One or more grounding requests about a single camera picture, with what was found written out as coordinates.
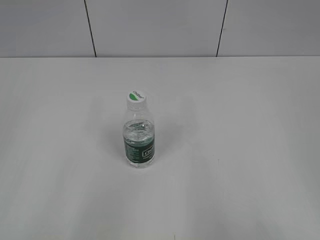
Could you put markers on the clear Cestbon water bottle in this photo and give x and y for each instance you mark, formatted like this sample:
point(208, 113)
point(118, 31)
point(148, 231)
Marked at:
point(138, 134)

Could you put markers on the white green bottle cap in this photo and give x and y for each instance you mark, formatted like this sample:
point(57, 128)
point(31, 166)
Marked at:
point(136, 99)

